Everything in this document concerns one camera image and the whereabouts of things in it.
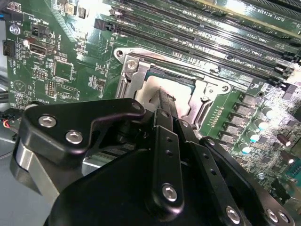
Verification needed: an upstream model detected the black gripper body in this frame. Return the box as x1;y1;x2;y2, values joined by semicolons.
46;148;219;226

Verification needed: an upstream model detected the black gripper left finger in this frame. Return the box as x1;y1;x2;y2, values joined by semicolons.
9;87;185;216

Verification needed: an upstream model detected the metal socket cover frame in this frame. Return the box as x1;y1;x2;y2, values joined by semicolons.
122;56;214;130

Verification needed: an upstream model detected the locking lever wire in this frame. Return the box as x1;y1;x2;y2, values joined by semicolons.
138;55;221;73

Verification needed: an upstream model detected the silver square CPU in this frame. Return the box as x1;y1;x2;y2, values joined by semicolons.
135;68;197;121

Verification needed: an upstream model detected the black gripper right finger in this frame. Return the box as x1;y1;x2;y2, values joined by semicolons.
167;93;294;226

